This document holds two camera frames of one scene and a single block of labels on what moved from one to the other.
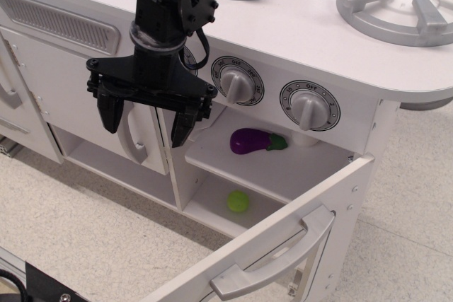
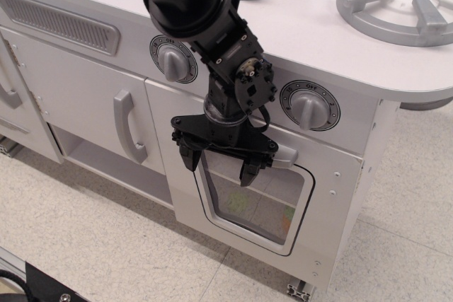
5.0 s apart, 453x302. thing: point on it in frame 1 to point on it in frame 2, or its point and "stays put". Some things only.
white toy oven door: (319, 275) to (299, 221)
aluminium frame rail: (13, 264) stays put
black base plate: (41, 287) stays put
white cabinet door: (57, 75) stays put
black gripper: (154, 74) to (225, 131)
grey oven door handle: (235, 279) to (284, 157)
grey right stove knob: (310, 105) stays put
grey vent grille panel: (60, 24) stays put
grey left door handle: (9, 96) stays put
